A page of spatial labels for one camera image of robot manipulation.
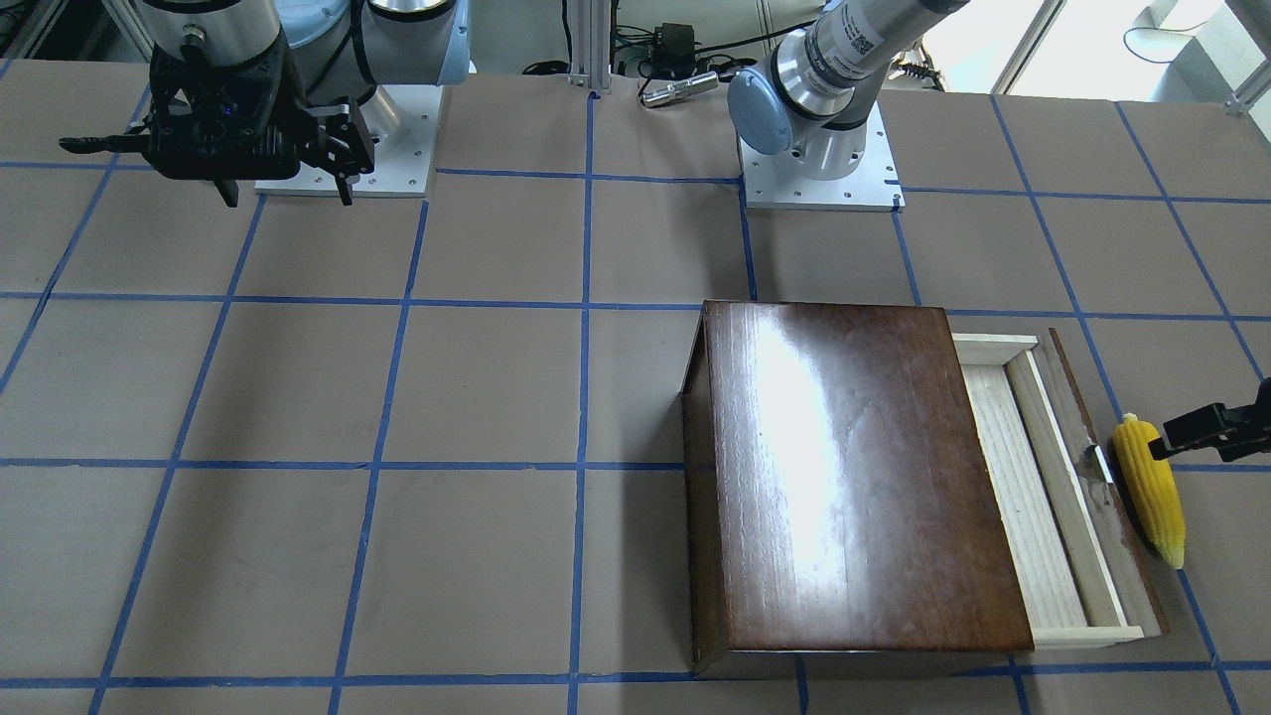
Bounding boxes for aluminium frame post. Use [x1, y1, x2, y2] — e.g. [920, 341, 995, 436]
[564, 0, 614, 98]

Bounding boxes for white drawer handle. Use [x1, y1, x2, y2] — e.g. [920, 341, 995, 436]
[1080, 444, 1115, 485]

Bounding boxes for black power adapter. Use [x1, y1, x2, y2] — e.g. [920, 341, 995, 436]
[649, 23, 697, 72]

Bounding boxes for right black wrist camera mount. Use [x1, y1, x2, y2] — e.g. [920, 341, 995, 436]
[58, 38, 301, 182]

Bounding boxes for light wood drawer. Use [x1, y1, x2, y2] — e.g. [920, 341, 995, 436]
[953, 330, 1171, 650]

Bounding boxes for dark wooden drawer cabinet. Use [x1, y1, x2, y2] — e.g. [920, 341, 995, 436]
[681, 302, 1035, 679]

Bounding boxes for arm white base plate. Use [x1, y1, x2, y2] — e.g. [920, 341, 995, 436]
[254, 84, 444, 199]
[737, 103, 905, 212]

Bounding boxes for silver metal cylinder tool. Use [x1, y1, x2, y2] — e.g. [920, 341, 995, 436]
[638, 70, 721, 109]

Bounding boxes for yellow plastic corn cob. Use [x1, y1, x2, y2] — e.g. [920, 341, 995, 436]
[1112, 413, 1188, 570]

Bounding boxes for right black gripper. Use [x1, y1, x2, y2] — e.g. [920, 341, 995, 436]
[211, 97, 375, 208]

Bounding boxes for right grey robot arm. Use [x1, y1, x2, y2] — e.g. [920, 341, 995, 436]
[117, 1, 472, 207]

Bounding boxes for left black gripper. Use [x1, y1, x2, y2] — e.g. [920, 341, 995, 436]
[1149, 378, 1270, 462]

